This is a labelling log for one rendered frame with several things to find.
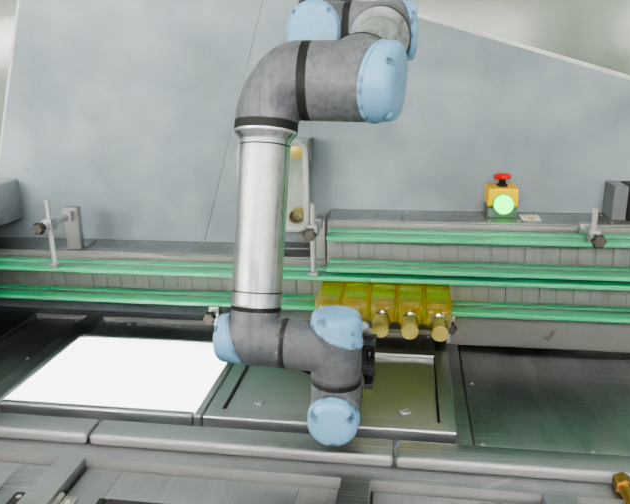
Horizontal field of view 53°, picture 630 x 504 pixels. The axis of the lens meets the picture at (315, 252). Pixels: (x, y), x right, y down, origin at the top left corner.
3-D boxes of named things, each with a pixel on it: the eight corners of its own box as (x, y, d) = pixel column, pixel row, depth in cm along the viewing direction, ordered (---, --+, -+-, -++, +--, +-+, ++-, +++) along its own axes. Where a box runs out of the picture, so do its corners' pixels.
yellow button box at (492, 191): (483, 210, 157) (486, 217, 150) (485, 180, 155) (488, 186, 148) (512, 211, 156) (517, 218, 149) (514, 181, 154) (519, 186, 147)
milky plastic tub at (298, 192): (248, 223, 166) (239, 231, 158) (244, 136, 160) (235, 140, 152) (314, 224, 164) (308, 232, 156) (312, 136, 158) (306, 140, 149)
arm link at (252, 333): (223, 28, 91) (204, 370, 91) (298, 28, 89) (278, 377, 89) (246, 53, 102) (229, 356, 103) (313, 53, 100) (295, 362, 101)
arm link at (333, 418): (359, 401, 89) (358, 454, 92) (365, 366, 100) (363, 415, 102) (304, 397, 90) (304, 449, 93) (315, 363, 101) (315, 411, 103)
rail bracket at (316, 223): (311, 265, 153) (303, 282, 141) (310, 197, 149) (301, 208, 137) (324, 266, 153) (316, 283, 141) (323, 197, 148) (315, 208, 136)
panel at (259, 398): (78, 344, 158) (-8, 415, 126) (77, 332, 157) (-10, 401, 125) (447, 362, 145) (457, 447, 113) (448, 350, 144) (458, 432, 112)
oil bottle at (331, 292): (326, 293, 155) (312, 328, 135) (325, 272, 154) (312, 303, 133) (349, 294, 154) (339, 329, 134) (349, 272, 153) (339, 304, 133)
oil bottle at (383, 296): (373, 294, 153) (367, 329, 133) (374, 272, 152) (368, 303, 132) (397, 295, 153) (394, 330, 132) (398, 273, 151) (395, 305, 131)
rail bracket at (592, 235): (573, 232, 143) (588, 248, 130) (576, 200, 141) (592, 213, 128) (592, 232, 142) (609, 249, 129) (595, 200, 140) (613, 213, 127)
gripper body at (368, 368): (375, 369, 118) (371, 401, 106) (329, 365, 119) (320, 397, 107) (377, 330, 116) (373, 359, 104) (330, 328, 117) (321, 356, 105)
